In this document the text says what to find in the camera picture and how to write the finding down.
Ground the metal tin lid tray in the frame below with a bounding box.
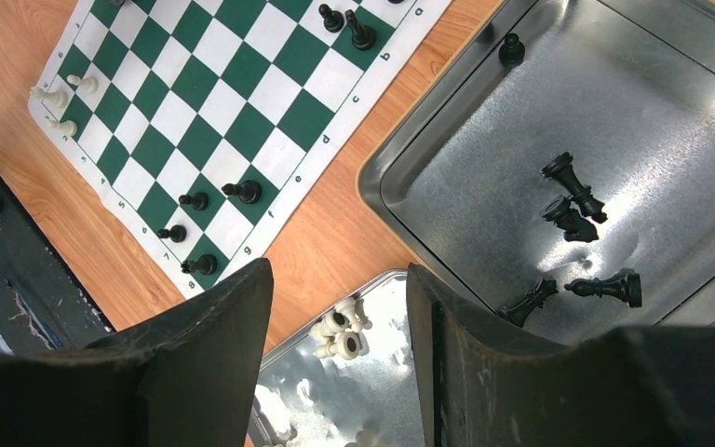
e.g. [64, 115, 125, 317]
[248, 269, 425, 446]

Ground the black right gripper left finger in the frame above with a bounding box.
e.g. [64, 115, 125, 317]
[0, 258, 274, 446]

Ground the black piece at h file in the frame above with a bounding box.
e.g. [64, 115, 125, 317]
[181, 254, 218, 276]

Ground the white chess piece in tray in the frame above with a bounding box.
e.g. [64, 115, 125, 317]
[314, 332, 362, 360]

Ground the black pawn in tin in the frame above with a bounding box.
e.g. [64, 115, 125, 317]
[498, 33, 526, 67]

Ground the black bishop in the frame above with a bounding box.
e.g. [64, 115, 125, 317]
[498, 278, 558, 328]
[221, 180, 262, 204]

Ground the green white chess mat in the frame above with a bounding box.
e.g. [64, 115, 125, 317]
[28, 0, 448, 298]

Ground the metal tin with black pieces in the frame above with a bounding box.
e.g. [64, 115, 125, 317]
[357, 1, 715, 345]

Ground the black queen in tin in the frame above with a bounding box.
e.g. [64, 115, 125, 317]
[540, 152, 608, 224]

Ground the black piece in tin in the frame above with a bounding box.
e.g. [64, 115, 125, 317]
[540, 196, 599, 243]

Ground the black knight piece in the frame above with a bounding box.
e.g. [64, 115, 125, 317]
[344, 9, 376, 51]

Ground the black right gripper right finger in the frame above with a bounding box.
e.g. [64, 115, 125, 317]
[406, 264, 715, 446]

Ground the black bishop in tin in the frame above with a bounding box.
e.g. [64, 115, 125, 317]
[498, 278, 558, 328]

